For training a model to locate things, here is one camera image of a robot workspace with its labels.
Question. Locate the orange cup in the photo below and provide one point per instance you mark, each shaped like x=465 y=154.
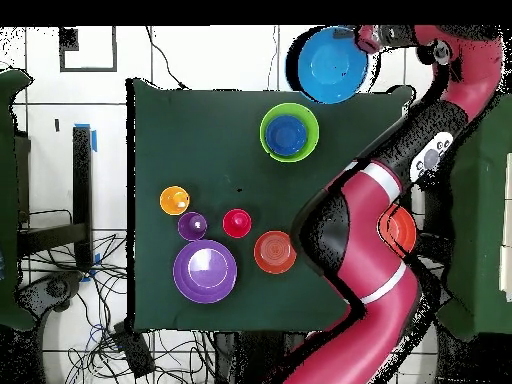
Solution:
x=174 y=200

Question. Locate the black power strip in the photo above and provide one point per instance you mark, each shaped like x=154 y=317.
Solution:
x=134 y=352

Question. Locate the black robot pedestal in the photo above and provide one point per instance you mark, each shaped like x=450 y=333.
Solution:
x=256 y=356

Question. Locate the green clothed side table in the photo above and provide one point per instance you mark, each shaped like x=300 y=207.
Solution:
x=8 y=160
x=480 y=220

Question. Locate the purple bowl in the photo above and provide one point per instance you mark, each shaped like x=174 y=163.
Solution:
x=204 y=272

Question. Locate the large orange bowl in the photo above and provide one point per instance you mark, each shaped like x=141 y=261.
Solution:
x=402 y=230

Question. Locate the black equipment stand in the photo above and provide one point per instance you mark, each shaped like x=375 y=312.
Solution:
x=82 y=180

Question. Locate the dark green table cloth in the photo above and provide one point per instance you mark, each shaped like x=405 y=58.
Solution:
x=220 y=140

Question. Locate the purple cup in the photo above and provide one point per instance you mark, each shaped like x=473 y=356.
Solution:
x=192 y=226

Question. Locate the small dark blue bowl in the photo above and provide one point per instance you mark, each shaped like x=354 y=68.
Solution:
x=286 y=136

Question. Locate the small orange bowl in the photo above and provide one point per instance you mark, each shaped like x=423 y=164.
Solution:
x=274 y=252

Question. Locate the red cup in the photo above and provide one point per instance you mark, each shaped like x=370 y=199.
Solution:
x=236 y=223

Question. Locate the green bowl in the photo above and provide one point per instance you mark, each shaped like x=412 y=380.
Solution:
x=314 y=132

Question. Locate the large light blue bowl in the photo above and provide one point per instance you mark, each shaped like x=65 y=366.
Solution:
x=332 y=66

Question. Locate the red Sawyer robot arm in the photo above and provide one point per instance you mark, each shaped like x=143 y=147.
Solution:
x=368 y=248

